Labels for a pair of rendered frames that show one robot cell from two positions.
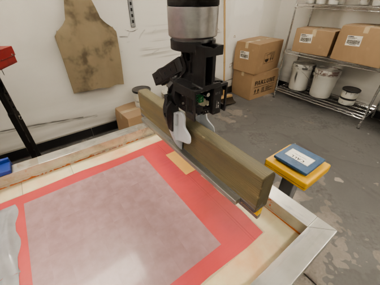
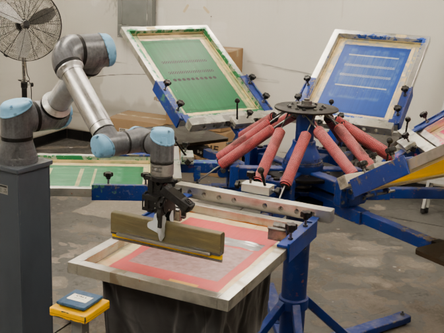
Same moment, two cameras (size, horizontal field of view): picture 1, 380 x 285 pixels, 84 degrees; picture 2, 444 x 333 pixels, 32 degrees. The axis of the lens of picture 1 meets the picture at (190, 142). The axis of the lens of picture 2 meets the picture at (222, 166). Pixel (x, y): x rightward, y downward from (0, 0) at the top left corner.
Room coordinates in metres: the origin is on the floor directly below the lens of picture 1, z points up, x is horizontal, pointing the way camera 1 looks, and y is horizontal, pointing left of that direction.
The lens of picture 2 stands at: (2.54, -0.98, 1.98)
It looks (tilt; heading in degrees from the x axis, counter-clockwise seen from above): 15 degrees down; 151
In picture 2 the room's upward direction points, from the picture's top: 2 degrees clockwise
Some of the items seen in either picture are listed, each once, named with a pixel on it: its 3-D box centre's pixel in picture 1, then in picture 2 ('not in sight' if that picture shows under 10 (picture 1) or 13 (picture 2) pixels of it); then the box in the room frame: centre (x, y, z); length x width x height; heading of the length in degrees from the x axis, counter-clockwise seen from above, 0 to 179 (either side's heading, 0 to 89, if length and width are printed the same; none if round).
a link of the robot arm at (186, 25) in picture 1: (194, 24); (161, 170); (0.36, -0.01, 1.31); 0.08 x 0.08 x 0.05
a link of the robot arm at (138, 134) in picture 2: not in sight; (139, 140); (0.27, -0.04, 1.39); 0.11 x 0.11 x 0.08; 13
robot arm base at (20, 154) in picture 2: not in sight; (17, 148); (-0.31, -0.30, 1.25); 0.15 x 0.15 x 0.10
